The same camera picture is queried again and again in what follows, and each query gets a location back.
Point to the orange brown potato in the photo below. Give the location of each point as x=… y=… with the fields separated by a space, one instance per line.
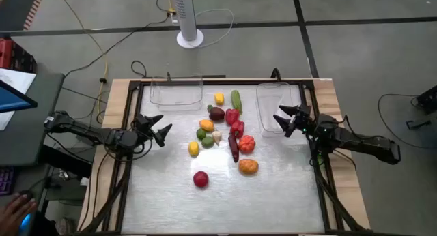
x=248 y=166

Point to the black metal table frame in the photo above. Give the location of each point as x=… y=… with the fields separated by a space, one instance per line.
x=134 y=92

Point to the backlit keyboard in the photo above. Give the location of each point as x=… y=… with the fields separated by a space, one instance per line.
x=6 y=179

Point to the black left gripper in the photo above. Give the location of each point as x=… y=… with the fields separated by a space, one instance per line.
x=145 y=127

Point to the black box device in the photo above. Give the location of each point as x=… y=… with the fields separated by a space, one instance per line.
x=428 y=99

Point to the green avocado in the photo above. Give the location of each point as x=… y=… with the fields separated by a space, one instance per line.
x=207 y=142

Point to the green cucumber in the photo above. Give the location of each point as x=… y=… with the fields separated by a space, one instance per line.
x=236 y=100

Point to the white tower fan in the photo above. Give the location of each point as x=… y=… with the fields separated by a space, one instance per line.
x=186 y=14

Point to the white paper sheet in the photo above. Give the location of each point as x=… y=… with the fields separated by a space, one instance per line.
x=17 y=80

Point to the round green lime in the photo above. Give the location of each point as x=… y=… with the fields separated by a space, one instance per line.
x=201 y=133

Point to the dark purple eggplant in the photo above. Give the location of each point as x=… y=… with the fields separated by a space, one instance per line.
x=216 y=114

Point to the red plastic crate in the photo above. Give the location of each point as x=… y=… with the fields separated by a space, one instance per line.
x=13 y=55

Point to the red apple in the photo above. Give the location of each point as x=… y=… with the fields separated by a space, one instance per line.
x=200 y=179

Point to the long dark red chili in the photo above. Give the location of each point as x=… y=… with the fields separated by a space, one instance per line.
x=233 y=148

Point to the orange red ribbed pumpkin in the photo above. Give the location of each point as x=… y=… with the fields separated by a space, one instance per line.
x=246 y=144

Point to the yellow lemon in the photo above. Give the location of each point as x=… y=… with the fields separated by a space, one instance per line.
x=193 y=148

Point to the wide clear plastic bin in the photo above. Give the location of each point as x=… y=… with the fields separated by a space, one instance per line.
x=175 y=94

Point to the red bell pepper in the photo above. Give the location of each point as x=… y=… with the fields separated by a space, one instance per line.
x=237 y=128
x=231 y=116

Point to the grey desk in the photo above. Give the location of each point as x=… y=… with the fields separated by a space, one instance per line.
x=37 y=127

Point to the monitor with blue screen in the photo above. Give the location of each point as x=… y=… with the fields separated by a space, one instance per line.
x=12 y=99

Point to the silver table mat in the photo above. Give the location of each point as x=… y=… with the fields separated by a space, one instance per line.
x=222 y=202

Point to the dark rug with striped edge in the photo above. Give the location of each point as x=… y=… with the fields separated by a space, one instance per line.
x=15 y=7

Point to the person's hand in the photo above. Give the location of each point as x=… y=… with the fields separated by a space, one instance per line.
x=13 y=217

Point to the narrow clear plastic bin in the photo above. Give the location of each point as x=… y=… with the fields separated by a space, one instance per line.
x=269 y=106

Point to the orange yellow mango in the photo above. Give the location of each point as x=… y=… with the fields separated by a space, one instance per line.
x=207 y=125

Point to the white garlic bulb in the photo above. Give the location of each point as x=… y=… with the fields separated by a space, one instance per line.
x=216 y=136

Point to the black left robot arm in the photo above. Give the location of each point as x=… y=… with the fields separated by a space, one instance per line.
x=102 y=135

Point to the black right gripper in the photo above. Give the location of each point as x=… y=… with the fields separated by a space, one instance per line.
x=301 y=118

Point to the black computer mouse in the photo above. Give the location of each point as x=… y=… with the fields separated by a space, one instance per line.
x=26 y=194

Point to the small bright yellow pepper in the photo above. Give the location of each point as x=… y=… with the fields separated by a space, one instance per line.
x=219 y=98

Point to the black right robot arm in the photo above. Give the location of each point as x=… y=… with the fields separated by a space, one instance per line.
x=358 y=140

